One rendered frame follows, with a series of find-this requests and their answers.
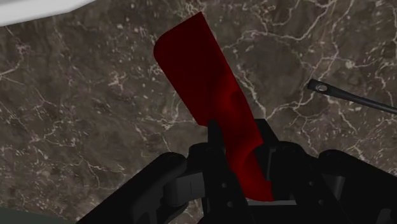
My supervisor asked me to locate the dark red spatula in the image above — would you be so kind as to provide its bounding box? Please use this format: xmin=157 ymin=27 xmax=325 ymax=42
xmin=153 ymin=11 xmax=275 ymax=202

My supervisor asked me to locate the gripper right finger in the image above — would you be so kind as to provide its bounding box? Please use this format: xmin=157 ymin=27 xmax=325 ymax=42
xmin=253 ymin=118 xmax=397 ymax=224

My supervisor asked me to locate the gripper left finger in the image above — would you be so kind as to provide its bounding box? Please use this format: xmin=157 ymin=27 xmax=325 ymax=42
xmin=76 ymin=119 xmax=249 ymax=224

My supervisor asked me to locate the white object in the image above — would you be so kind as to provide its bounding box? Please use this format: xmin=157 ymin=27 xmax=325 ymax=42
xmin=0 ymin=0 xmax=97 ymax=27

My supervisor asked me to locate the black utensil handle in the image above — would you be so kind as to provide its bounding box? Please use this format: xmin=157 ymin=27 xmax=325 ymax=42
xmin=307 ymin=78 xmax=397 ymax=115

